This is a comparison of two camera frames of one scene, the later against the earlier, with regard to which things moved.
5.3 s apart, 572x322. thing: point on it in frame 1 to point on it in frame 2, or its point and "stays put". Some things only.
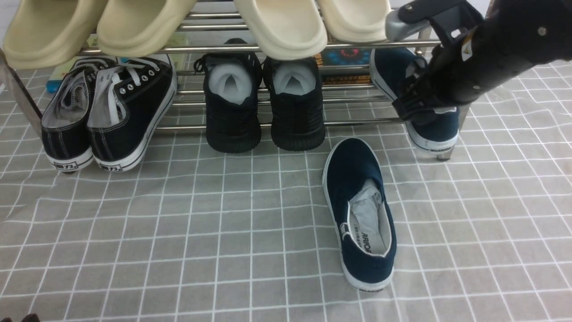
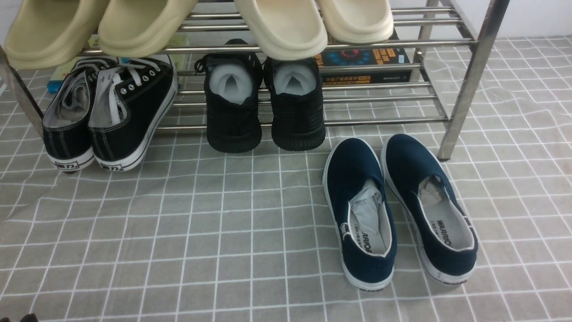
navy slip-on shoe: [433, 133] to [442, 226]
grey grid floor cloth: [197, 235] stays put
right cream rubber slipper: [361, 21] stays put
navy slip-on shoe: [355, 195] stays put
